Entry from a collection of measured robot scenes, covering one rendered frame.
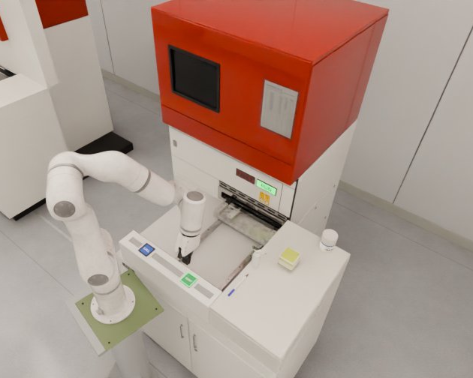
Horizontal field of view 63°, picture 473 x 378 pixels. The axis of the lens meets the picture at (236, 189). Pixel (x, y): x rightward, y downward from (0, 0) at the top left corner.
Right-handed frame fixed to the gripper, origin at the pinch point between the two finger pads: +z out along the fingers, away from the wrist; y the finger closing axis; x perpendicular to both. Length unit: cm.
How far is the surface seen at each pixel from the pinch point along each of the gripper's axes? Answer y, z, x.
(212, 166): -58, -6, -34
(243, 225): -51, 13, -4
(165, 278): 0.5, 18.1, -9.5
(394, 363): -101, 92, 95
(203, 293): -2.9, 15.6, 9.2
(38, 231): -28, 108, -169
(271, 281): -24.5, 10.0, 28.8
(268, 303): -15.1, 12.0, 33.5
